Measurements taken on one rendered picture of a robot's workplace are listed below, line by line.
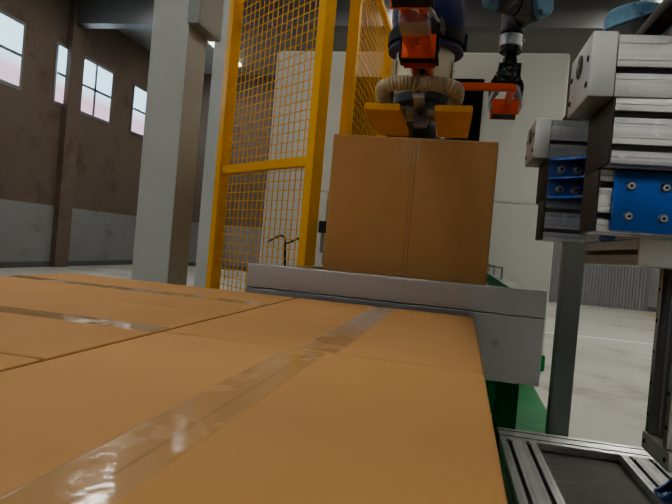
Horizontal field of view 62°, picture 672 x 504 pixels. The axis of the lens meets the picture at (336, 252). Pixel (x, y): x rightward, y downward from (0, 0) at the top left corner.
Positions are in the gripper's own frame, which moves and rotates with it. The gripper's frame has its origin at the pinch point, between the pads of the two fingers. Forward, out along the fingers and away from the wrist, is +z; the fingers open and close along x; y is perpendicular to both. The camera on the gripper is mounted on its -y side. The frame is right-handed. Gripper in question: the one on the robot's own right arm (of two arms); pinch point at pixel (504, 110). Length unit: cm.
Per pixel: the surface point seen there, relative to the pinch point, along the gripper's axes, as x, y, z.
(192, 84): -119, -11, -7
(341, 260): -41, 61, 54
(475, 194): -10, 60, 35
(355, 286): -36, 67, 60
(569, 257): 23, 13, 48
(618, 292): 301, -876, 96
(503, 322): -2, 69, 64
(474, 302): -8, 68, 60
